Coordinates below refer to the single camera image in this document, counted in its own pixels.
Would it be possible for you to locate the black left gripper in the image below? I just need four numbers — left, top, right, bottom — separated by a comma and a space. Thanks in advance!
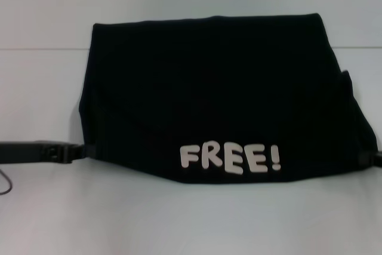
0, 139, 97, 165

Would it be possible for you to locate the black T-shirt with FREE print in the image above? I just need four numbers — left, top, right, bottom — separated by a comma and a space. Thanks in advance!
78, 13, 380, 185

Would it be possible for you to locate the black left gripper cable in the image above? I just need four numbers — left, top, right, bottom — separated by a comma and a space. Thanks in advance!
0, 168, 14, 195

